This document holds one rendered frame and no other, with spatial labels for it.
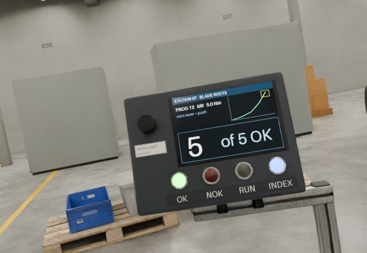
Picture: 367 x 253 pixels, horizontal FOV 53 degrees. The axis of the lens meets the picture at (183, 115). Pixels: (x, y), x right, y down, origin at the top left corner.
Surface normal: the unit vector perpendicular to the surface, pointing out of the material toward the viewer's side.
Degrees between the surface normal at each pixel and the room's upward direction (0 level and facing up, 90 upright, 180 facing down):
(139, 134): 75
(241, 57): 90
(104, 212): 90
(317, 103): 90
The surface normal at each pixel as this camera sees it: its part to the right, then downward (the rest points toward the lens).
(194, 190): -0.11, -0.17
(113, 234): 0.26, 0.03
